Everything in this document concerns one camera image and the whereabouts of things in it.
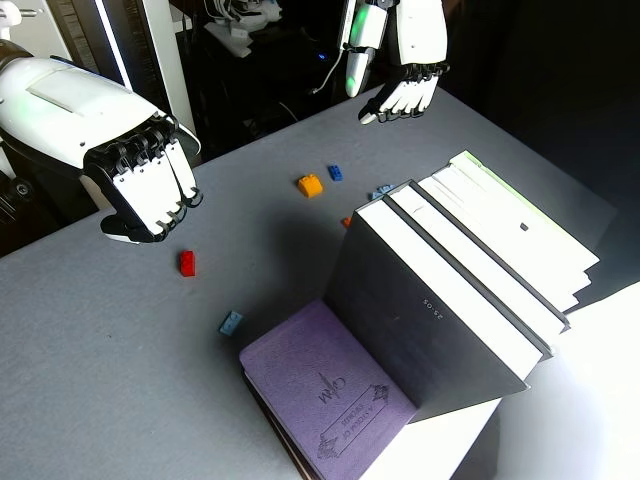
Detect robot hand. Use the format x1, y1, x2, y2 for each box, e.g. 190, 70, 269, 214
0, 55, 203, 246
341, 0, 451, 125

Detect plain black book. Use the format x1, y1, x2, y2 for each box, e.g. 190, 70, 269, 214
384, 179, 572, 359

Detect black equipment stand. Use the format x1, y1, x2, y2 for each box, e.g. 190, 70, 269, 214
0, 137, 104, 254

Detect black device with blue light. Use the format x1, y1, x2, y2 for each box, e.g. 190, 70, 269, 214
299, 42, 336, 69

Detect white cabinet panel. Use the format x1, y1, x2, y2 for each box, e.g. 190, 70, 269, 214
141, 0, 203, 167

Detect thick white book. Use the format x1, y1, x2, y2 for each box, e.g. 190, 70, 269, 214
417, 167, 591, 314

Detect large orange toy block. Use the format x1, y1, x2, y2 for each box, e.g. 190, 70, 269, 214
297, 173, 324, 200

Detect white book with green edge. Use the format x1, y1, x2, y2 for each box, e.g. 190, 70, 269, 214
447, 149, 601, 281

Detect light blue flat plate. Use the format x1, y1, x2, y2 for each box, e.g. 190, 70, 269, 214
218, 309, 245, 337

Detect black book with 25-05 print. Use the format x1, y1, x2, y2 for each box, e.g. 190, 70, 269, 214
322, 193, 555, 425

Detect grey table cloth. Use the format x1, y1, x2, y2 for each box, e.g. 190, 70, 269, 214
0, 85, 640, 480

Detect purple embossed book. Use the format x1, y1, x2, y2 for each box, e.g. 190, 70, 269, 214
238, 298, 419, 480

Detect white cable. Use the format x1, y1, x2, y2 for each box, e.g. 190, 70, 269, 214
311, 44, 347, 96

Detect white plastic bracket parts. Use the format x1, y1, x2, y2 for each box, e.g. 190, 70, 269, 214
204, 0, 284, 57

